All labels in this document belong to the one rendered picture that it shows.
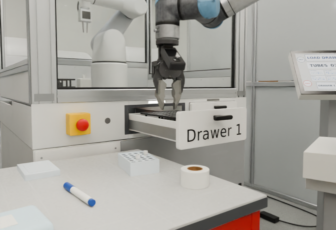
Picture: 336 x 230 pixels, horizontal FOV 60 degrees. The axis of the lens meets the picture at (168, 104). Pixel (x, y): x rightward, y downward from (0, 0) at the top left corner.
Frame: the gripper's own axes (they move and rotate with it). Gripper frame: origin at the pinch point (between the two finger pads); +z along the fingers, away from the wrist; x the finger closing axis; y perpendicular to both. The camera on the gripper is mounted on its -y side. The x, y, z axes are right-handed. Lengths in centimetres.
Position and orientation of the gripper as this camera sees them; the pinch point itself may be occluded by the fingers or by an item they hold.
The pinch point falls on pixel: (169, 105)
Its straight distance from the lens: 89.4
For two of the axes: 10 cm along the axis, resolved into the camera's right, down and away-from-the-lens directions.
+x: -9.4, 0.2, -3.4
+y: -3.4, -0.7, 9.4
